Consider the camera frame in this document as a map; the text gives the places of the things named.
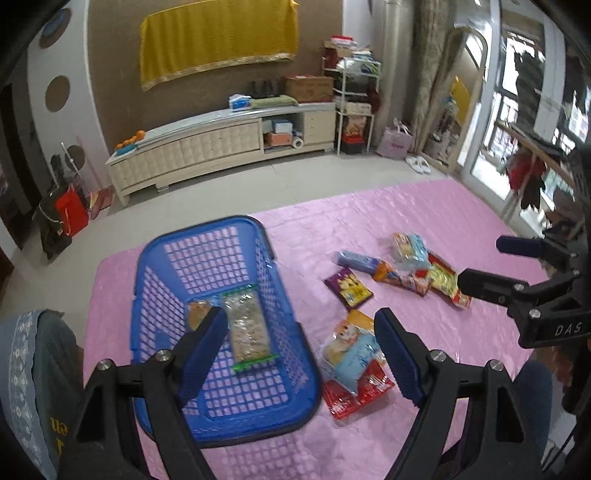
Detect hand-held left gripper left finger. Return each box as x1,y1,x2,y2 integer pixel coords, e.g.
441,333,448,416
58,305,229,480

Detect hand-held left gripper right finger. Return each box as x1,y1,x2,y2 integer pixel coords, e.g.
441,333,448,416
375,307,543,480

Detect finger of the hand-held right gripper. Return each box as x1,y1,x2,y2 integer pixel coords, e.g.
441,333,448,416
497,228,583,273
457,269,591,349

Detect red and yellow snack packet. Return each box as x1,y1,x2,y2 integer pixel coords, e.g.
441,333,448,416
427,251,472,309

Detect blue plastic basket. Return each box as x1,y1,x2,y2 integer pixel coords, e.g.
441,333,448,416
129,215,323,448

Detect light blue snack packet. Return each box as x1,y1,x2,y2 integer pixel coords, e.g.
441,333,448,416
339,332,385,393

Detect small brown snack packet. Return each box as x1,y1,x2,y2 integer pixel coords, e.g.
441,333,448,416
187,299,213,330

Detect clear snack packet green ends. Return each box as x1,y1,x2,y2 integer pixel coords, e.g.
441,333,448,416
219,290,278,374

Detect orange and white snack packet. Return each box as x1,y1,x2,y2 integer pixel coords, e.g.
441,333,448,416
335,309,376,344

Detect wooden clothes rack with clothes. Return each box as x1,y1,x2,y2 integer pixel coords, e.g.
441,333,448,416
494,120,578,222

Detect clear bun packet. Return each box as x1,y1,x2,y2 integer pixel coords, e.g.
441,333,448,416
321,330,356,376

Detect small red snack packet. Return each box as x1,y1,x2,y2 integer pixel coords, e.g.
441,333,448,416
406,272,433,296

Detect long orange snack packet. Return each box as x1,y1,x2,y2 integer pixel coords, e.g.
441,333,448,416
373,261,416,289

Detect light blue and yellow packet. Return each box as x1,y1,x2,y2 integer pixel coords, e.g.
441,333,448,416
392,233,432,271

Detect purple snack packet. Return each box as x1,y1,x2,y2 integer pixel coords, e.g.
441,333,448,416
323,269,374,310

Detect blue tissue pack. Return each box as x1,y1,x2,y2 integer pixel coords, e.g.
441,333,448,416
337,250,380,276

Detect person's leg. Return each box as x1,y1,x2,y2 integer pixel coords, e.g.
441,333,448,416
512,359,554,464

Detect pink quilted blanket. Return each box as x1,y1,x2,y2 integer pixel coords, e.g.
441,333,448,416
83,178,573,480

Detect standing mirror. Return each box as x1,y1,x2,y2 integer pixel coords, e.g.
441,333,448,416
418,28,489,174

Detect pink tote bag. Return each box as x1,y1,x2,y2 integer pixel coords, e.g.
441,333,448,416
376,119,414,158

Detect grey patterned cloth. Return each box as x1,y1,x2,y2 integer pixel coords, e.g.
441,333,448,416
0,309,85,480

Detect pink paper bag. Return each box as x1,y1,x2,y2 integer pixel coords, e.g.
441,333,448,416
88,188,115,217

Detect red paper bag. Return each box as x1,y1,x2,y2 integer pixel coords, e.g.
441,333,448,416
55,185,89,237

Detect beige curtain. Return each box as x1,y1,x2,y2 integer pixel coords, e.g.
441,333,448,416
411,0,455,153

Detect yellow snack bag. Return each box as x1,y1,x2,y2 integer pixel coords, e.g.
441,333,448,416
344,115,370,137

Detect cream tv cabinet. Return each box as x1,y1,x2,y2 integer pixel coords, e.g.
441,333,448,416
105,102,337,206

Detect white metal rack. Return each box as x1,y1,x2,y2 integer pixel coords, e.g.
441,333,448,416
322,39,382,155

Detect green folded cushion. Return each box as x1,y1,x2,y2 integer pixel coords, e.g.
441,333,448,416
252,95,298,110

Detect cardboard box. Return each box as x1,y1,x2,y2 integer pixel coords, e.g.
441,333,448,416
284,75,334,103

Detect yellow hanging cloth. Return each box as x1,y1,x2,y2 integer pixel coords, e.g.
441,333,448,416
140,0,300,92

